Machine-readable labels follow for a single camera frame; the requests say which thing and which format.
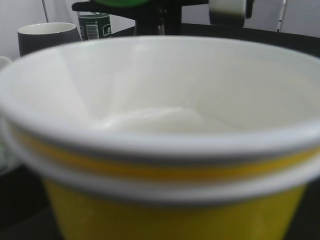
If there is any clear Cestbon water bottle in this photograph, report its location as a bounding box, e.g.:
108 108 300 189
77 11 112 41

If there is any yellow paper cup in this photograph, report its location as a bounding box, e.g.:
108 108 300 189
0 36 320 240

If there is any black stand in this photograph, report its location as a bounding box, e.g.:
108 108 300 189
71 0 254 36

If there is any grey mug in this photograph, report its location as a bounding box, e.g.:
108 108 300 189
208 0 247 28

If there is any black mug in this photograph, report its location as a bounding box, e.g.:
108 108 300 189
17 22 81 57

